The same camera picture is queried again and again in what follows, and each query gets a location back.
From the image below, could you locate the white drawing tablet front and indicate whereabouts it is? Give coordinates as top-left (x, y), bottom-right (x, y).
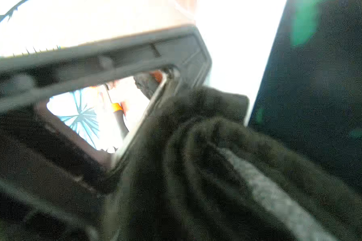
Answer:
top-left (195, 0), bottom-right (362, 199)

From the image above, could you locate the blue microfiber cloth black trim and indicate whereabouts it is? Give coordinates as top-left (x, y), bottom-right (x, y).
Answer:
top-left (100, 88), bottom-right (362, 241)

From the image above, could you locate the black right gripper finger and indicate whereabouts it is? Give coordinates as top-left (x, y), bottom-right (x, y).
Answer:
top-left (0, 26), bottom-right (212, 169)

